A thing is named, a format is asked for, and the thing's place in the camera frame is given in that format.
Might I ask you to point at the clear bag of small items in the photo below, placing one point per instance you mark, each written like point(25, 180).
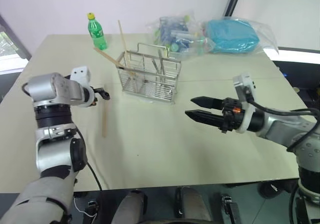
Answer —
point(180, 36)

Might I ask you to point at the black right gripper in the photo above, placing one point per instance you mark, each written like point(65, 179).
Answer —
point(231, 113)

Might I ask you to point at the wooden chopstick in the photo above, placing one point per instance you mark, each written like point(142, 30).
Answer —
point(105, 120)
point(124, 42)
point(110, 58)

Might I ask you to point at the grey rounded robot leg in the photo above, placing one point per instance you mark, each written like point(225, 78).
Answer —
point(193, 205)
point(131, 207)

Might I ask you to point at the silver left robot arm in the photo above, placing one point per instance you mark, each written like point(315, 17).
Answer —
point(52, 156)

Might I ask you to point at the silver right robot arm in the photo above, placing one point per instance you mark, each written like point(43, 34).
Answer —
point(292, 131)

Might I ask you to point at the green plastic soda bottle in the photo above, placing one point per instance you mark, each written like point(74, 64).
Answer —
point(97, 33)

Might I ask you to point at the metal spoon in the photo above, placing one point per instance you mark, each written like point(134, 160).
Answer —
point(162, 63)

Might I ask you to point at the clear bag with blue cloth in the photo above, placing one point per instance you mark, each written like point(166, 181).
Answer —
point(232, 37)

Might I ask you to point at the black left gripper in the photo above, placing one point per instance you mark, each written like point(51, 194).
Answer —
point(94, 96)

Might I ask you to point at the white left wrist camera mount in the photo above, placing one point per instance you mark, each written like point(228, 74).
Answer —
point(80, 74)

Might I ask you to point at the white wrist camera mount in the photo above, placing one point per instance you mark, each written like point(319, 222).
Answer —
point(80, 74)
point(243, 83)

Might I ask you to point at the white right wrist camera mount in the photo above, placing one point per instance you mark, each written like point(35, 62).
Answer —
point(243, 83)

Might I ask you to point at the black caster wheel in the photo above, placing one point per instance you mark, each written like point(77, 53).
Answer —
point(269, 190)

